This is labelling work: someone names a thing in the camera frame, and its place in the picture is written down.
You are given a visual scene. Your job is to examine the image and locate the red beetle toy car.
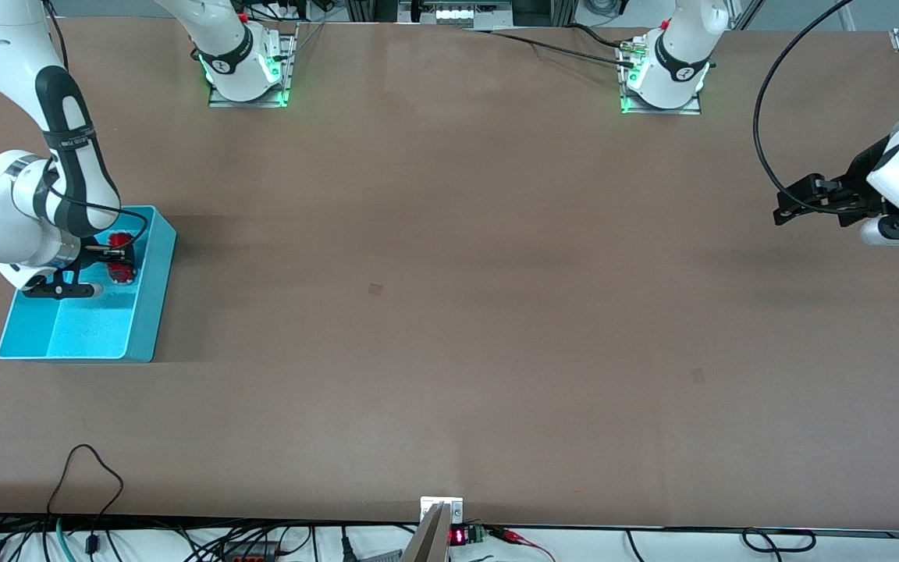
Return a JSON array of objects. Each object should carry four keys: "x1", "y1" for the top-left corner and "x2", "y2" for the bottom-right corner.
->
[{"x1": 105, "y1": 231, "x2": 140, "y2": 285}]

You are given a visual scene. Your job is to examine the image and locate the blue plastic box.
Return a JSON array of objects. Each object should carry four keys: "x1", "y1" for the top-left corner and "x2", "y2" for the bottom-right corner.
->
[{"x1": 0, "y1": 205, "x2": 178, "y2": 364}]

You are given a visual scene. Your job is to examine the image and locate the lit metal rack equipment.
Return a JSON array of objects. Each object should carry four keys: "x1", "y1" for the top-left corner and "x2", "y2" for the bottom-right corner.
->
[{"x1": 399, "y1": 0, "x2": 514, "y2": 26}]

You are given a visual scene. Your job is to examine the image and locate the red alligator clip lead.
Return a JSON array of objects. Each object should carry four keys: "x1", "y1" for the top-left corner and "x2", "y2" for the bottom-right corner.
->
[{"x1": 489, "y1": 527, "x2": 556, "y2": 561}]

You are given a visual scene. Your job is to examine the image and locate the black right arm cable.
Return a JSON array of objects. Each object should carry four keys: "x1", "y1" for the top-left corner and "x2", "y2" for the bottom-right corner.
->
[{"x1": 42, "y1": 0, "x2": 149, "y2": 274}]

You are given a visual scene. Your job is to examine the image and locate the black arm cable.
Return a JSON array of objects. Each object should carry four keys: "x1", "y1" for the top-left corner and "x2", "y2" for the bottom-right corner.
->
[
  {"x1": 42, "y1": 0, "x2": 149, "y2": 274},
  {"x1": 754, "y1": 0, "x2": 883, "y2": 216}
]

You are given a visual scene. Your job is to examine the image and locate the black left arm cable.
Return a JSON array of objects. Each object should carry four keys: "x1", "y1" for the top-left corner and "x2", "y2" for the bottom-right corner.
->
[{"x1": 754, "y1": 0, "x2": 883, "y2": 216}]

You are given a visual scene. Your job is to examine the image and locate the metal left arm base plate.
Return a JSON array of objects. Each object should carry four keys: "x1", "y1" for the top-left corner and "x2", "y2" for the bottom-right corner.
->
[{"x1": 620, "y1": 39, "x2": 702, "y2": 116}]

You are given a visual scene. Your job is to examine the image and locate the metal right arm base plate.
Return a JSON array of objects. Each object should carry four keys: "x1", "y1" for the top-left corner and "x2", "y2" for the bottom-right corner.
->
[{"x1": 208, "y1": 35, "x2": 297, "y2": 108}]

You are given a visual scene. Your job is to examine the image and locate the black looped thin cable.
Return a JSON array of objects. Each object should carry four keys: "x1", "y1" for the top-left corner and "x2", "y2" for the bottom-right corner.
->
[{"x1": 47, "y1": 444, "x2": 124, "y2": 557}]

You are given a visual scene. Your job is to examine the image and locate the short black base cable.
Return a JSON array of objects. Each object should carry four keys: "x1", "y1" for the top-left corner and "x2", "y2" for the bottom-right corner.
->
[{"x1": 570, "y1": 23, "x2": 634, "y2": 51}]

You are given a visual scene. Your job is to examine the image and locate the thin grey cable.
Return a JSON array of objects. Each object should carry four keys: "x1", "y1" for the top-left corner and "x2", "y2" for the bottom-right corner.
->
[{"x1": 287, "y1": 22, "x2": 327, "y2": 79}]

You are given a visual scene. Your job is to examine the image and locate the long black base cable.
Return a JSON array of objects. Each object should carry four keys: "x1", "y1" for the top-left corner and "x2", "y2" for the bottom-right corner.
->
[{"x1": 456, "y1": 27, "x2": 638, "y2": 68}]

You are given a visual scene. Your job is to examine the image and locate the black coiled cable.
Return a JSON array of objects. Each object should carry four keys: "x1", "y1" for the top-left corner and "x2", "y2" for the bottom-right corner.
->
[{"x1": 741, "y1": 528, "x2": 817, "y2": 553}]

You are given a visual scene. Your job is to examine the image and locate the silver mounting bracket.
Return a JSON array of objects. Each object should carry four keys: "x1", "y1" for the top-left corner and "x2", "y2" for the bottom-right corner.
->
[{"x1": 421, "y1": 496, "x2": 464, "y2": 525}]

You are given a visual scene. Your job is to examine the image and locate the grey camera mount arm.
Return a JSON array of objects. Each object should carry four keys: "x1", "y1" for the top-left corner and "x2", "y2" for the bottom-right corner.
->
[{"x1": 401, "y1": 503, "x2": 450, "y2": 562}]

